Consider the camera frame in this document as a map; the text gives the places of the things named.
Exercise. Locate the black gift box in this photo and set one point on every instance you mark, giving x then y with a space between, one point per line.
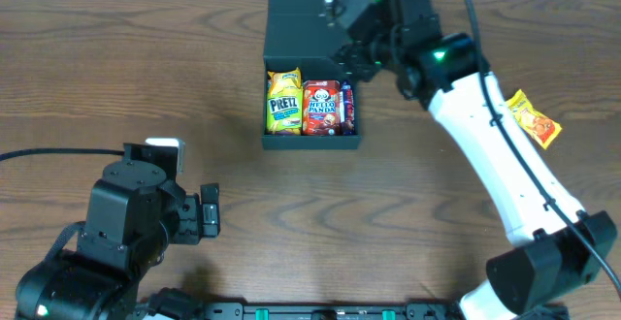
298 36

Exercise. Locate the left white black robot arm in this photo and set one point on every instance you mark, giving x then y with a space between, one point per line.
94 268

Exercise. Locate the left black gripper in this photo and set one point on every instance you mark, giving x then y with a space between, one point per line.
210 211

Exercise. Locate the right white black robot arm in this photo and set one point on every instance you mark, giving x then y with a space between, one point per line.
557 246

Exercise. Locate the red Hello Panda box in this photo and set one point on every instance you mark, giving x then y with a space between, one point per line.
321 108

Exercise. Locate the Dairy Milk chocolate bar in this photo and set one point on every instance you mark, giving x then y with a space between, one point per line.
347 110

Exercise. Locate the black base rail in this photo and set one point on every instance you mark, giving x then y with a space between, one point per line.
236 311

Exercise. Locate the yellow orange snack packet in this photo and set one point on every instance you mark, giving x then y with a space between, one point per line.
542 129

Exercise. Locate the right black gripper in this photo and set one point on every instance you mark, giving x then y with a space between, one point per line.
357 63

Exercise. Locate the green Pretz box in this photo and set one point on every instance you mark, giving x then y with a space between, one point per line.
284 111

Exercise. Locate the small yellow snack packet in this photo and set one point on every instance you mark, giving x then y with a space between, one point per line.
285 83

